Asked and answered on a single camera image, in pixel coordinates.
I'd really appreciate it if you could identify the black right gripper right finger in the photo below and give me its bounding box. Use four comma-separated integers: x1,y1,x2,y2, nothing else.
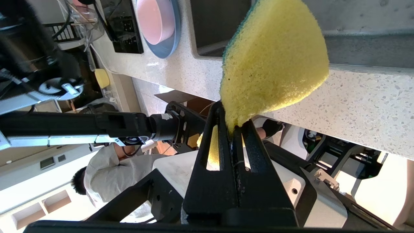
232,119,295,211

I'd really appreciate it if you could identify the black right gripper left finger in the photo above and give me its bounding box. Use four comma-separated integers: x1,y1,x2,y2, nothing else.
182,101,240,226

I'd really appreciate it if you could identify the yellow green sponge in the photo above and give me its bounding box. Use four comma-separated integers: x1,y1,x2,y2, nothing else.
197,0,330,170

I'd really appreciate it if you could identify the pink plastic bowl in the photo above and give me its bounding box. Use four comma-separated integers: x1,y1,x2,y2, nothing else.
136,0,176,46

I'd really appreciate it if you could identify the bare forearm with black wristband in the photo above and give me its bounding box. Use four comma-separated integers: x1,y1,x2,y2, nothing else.
256,118,284,139

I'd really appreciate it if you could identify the stainless steel sink basin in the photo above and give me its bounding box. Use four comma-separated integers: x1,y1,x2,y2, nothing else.
190,0,414,69

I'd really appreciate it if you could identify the white robot torso cover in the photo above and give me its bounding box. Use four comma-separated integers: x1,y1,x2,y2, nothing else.
152,123,350,228

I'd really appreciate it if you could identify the person in grey shirt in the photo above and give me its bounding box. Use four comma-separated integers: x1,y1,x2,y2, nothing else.
71,142,169,209

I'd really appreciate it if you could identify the blue round plate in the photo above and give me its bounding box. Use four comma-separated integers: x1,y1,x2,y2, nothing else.
142,0,181,59

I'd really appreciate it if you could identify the black induction cooktop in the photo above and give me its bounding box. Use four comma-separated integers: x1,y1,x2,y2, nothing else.
99,0,144,54

